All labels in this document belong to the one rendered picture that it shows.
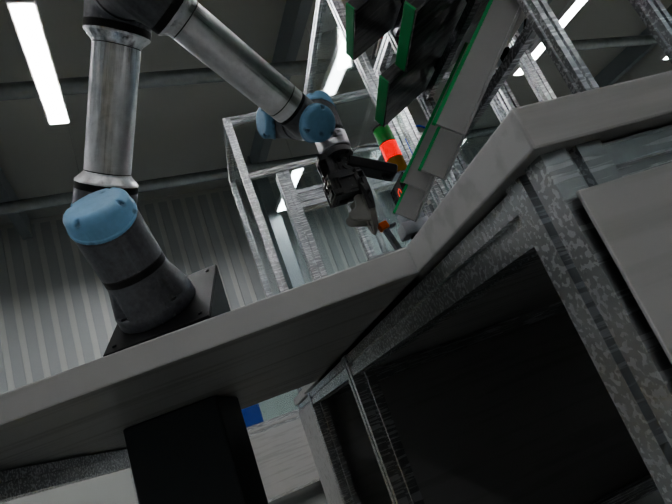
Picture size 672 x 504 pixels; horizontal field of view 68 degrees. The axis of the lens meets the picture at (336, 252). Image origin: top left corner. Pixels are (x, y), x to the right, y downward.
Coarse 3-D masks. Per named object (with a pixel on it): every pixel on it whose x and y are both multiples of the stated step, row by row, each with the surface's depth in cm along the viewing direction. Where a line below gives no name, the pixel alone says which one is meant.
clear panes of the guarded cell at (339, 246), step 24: (480, 120) 249; (480, 144) 255; (312, 168) 265; (240, 192) 232; (264, 192) 256; (264, 216) 251; (288, 216) 253; (312, 216) 255; (336, 216) 257; (288, 240) 248; (336, 240) 252; (264, 264) 221; (288, 264) 244; (336, 264) 248; (288, 288) 240
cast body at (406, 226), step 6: (420, 216) 110; (426, 216) 110; (402, 222) 111; (408, 222) 109; (414, 222) 109; (420, 222) 109; (402, 228) 109; (408, 228) 108; (414, 228) 108; (420, 228) 108; (402, 234) 110; (408, 234) 108; (402, 240) 111
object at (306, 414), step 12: (300, 396) 196; (300, 408) 221; (312, 420) 183; (312, 432) 194; (312, 444) 206; (324, 456) 179; (324, 468) 189; (324, 480) 200; (324, 492) 213; (336, 492) 175
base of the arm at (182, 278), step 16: (160, 256) 91; (144, 272) 87; (160, 272) 90; (176, 272) 93; (112, 288) 87; (128, 288) 87; (144, 288) 88; (160, 288) 89; (176, 288) 91; (192, 288) 95; (112, 304) 90; (128, 304) 88; (144, 304) 88; (160, 304) 89; (176, 304) 90; (128, 320) 89; (144, 320) 88; (160, 320) 89
